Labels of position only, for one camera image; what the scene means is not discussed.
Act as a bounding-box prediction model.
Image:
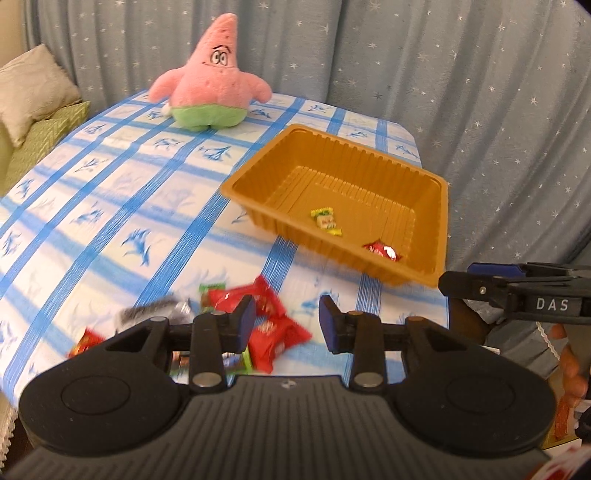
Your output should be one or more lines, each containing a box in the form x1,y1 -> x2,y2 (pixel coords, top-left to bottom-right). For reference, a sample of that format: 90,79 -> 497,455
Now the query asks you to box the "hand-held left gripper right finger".
320,294 -> 476,393

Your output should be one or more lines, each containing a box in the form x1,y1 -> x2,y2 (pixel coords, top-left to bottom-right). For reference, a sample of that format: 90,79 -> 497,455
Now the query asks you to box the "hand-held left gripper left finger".
105,294 -> 257,394

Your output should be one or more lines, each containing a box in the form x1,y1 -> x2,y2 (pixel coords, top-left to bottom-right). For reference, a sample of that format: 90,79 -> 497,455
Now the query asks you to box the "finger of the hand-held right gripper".
438,270 -> 526,320
467,261 -> 527,278

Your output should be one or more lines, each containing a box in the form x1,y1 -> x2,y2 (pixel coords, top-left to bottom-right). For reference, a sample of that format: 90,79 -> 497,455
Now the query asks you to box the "red snack packet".
247,315 -> 311,374
254,275 -> 284,319
205,284 -> 254,315

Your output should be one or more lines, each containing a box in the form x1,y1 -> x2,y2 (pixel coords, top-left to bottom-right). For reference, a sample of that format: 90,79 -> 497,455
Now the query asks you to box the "dark sausage snack packet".
170,346 -> 256,377

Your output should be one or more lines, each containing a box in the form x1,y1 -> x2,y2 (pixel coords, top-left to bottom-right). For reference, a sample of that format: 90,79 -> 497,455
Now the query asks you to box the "small red orange candy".
68,328 -> 106,360

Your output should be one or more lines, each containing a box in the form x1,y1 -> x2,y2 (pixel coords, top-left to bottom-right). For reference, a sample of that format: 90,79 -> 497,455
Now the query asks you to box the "golden plastic tray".
220,124 -> 450,289

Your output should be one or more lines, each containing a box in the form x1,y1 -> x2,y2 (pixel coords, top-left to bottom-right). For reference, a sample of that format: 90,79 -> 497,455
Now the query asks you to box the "person's right hand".
551,323 -> 591,410

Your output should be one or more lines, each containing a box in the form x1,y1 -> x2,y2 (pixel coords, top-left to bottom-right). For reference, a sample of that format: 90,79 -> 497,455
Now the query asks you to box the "small green candy packet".
198,282 -> 228,309

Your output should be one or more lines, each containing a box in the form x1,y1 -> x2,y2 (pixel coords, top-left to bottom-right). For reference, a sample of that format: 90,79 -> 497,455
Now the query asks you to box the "red foil wrapped candy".
362,240 -> 402,264

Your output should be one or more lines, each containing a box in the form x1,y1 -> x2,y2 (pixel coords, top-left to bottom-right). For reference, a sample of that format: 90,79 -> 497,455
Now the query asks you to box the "silver snack packet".
115,295 -> 197,334

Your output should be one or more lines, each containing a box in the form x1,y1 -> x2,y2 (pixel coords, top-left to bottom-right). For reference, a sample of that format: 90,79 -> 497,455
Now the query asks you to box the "yellow green wrapped candy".
310,208 -> 345,237

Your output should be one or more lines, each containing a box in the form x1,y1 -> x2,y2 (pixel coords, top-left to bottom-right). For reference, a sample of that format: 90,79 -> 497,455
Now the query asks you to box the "blue checked tablecloth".
0,90 -> 451,407

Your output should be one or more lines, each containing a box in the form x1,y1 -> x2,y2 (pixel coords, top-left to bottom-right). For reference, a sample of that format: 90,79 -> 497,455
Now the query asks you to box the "grey star print curtain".
23,0 -> 591,384

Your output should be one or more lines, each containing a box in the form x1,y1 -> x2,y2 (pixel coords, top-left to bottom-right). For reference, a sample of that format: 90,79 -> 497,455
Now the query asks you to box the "pink starfish plush toy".
148,13 -> 272,130

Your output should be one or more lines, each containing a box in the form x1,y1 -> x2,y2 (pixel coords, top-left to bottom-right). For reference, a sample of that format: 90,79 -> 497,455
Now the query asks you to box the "patterned green cushion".
4,102 -> 90,195

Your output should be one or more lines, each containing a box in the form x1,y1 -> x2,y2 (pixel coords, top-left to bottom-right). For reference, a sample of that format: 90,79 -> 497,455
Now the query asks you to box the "light green sofa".
0,124 -> 16,197

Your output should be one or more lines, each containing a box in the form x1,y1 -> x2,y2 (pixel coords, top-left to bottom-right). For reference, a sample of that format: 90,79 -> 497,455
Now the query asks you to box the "beige pillow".
0,45 -> 83,148

